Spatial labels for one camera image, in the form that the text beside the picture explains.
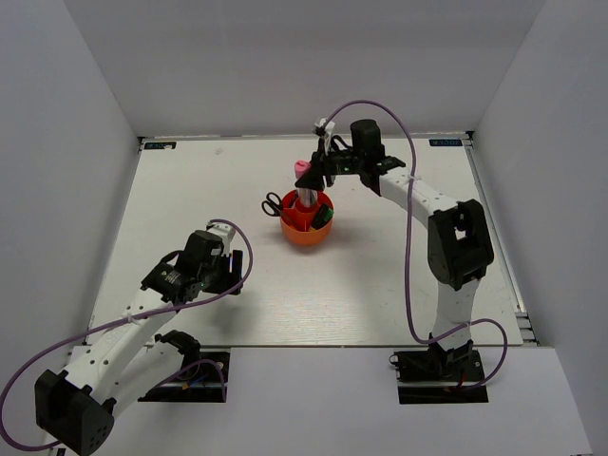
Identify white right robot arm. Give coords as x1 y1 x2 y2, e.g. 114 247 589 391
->
295 118 494 379

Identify black handled scissors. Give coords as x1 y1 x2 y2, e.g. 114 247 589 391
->
260 192 284 218

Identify orange round desk organizer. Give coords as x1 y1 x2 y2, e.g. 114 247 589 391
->
280 190 333 246

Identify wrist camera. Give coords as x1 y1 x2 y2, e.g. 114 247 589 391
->
206 221 236 257
313 117 335 153

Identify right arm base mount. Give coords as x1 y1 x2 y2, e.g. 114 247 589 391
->
389 351 489 405

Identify pink capped clear tube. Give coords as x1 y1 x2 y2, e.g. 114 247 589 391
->
294 160 317 208

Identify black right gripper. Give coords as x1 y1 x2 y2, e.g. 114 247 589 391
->
295 138 364 192

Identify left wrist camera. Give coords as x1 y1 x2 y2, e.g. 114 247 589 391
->
206 221 236 257

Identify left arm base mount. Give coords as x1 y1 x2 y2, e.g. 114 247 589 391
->
138 351 231 404

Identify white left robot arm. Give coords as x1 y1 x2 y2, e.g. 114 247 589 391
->
34 221 243 455

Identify left corner table label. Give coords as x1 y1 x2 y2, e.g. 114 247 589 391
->
143 142 177 150

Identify corner table label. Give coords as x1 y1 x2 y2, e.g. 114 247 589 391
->
143 142 177 150
428 138 463 147

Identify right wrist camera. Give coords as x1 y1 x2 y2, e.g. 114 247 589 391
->
313 117 335 153

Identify right corner table label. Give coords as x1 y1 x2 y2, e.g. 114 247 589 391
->
428 138 463 147

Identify green black highlighter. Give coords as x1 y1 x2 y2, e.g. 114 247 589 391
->
312 203 333 228

